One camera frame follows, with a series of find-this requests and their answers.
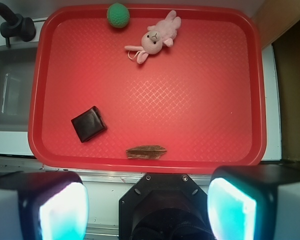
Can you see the brown wood piece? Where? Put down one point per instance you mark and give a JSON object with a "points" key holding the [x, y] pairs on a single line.
{"points": [[146, 152]]}

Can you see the green ball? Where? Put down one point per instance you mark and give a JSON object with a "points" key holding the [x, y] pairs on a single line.
{"points": [[118, 15]]}

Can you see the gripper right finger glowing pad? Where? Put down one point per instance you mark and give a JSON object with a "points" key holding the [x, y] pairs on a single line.
{"points": [[260, 202]]}

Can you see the dark brown leather wallet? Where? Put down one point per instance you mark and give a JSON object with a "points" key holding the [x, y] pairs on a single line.
{"points": [[88, 124]]}

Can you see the black faucet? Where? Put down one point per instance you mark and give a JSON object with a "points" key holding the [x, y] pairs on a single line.
{"points": [[15, 25]]}

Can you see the grey sink basin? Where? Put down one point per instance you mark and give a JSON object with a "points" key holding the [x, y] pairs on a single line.
{"points": [[17, 65]]}

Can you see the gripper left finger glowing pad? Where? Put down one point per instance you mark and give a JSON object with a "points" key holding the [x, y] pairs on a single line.
{"points": [[49, 205]]}

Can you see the pink plush bunny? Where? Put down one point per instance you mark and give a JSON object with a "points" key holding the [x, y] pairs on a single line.
{"points": [[157, 36]]}

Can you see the red plastic tray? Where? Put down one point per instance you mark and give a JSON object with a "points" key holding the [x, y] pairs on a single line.
{"points": [[202, 99]]}

